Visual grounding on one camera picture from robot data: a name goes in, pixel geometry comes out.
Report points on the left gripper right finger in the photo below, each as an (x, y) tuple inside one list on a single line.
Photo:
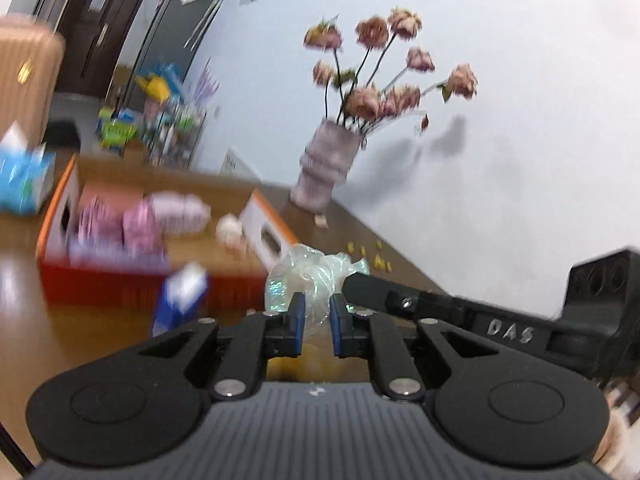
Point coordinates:
[(375, 338)]

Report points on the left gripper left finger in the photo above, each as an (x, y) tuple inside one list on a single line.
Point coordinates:
[(246, 349)]

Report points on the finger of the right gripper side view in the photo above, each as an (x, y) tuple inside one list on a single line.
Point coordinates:
[(398, 300)]

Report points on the clear iridescent plastic bag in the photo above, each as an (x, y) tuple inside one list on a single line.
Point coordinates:
[(317, 276)]

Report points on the blue small tissue packet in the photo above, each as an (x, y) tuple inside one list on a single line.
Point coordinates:
[(180, 298)]

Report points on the white makeup sponge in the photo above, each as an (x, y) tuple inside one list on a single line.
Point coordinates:
[(229, 233)]

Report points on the lavender fluffy cloth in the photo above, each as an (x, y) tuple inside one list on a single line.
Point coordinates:
[(179, 214)]

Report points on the pink satin scrunchie cloth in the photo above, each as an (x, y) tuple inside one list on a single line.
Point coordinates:
[(135, 228)]

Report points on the purple knitted cloth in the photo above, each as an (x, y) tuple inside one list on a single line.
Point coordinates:
[(116, 258)]

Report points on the yellow crumbs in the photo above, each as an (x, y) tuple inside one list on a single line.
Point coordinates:
[(374, 256)]

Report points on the fallen pink petal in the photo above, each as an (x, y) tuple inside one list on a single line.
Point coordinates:
[(320, 221)]

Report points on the pink textured vase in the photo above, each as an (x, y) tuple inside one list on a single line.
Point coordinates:
[(324, 165)]

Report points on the red orange cardboard box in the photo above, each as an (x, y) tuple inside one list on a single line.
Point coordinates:
[(236, 282)]

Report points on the dried pink roses bouquet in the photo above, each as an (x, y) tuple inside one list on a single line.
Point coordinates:
[(391, 80)]

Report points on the cluttered storage rack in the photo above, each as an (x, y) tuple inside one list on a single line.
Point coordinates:
[(173, 114)]

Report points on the green toy basket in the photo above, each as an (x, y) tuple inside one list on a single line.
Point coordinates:
[(115, 128)]

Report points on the black stool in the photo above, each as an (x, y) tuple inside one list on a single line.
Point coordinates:
[(62, 134)]

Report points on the blue tissue pack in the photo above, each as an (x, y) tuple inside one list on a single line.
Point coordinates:
[(26, 176)]

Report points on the grey refrigerator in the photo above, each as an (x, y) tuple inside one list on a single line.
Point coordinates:
[(174, 35)]

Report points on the dark brown entrance door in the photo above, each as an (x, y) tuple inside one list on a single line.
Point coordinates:
[(95, 32)]

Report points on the peach hard-shell suitcase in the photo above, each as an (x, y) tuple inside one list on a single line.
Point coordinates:
[(31, 58)]

